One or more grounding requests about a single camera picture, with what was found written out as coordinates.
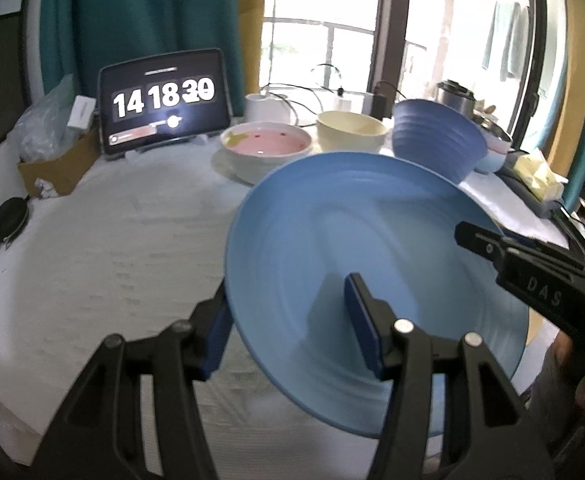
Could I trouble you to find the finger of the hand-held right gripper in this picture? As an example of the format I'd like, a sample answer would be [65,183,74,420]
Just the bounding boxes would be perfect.
[455,221,523,274]

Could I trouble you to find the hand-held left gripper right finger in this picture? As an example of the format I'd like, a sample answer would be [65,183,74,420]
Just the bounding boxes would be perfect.
[343,272,555,480]

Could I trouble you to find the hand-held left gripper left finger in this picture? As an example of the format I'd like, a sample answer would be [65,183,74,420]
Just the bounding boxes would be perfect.
[35,280,236,480]

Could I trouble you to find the blue plate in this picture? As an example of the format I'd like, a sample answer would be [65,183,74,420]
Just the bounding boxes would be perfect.
[224,152,529,438]

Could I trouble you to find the cream bowl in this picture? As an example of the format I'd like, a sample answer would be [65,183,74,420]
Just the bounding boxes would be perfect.
[316,111,389,155]

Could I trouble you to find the light blue bowl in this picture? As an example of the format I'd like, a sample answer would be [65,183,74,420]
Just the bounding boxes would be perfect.
[473,150,508,175]

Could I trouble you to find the yellow plastic bag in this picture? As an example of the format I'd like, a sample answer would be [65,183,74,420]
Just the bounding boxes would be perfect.
[515,152,566,201]

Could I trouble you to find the dark blue ribbed bowl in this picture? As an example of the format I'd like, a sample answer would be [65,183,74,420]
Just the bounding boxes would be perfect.
[391,99,488,184]

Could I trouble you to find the white textured cloth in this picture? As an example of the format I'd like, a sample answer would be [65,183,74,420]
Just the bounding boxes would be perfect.
[0,125,573,453]

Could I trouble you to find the stainless steel pot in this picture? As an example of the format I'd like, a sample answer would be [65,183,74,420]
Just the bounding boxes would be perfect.
[437,80,477,117]

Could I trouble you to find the white charger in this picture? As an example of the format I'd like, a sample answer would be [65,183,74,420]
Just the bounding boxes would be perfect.
[332,96,364,114]

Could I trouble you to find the white bowl with pink inside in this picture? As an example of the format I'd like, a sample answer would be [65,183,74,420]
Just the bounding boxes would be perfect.
[220,121,313,184]

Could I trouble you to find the hanging clothes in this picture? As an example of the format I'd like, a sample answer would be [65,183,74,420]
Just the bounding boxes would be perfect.
[482,1,530,82]

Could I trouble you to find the white desk lamp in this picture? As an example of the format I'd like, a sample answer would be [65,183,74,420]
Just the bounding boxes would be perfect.
[235,0,323,126]

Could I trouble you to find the cardboard box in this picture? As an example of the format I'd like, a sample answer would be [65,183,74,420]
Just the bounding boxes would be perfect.
[18,127,100,197]

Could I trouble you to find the black round disc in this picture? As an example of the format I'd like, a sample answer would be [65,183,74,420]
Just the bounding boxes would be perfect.
[0,197,32,246]

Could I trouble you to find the black tablet showing clock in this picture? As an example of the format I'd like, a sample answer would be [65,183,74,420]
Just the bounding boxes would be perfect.
[97,48,232,156]

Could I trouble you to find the small white box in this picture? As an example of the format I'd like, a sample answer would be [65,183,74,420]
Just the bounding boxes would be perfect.
[67,96,96,133]

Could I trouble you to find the clear plastic bag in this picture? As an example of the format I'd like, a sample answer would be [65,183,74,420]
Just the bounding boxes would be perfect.
[15,74,80,162]

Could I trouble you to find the yellow curtain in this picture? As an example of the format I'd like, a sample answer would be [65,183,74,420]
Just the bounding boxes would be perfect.
[235,0,268,97]

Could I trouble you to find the teal curtain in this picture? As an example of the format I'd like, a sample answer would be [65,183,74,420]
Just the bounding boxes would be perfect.
[40,0,246,126]

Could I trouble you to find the black lamp cable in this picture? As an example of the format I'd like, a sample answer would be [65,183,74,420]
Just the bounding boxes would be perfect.
[267,91,334,126]

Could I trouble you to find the black cable of white charger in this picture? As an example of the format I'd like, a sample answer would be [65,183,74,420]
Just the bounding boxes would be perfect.
[311,63,347,98]

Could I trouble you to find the dark door frame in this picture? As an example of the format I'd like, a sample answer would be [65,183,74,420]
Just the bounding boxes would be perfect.
[372,0,414,106]

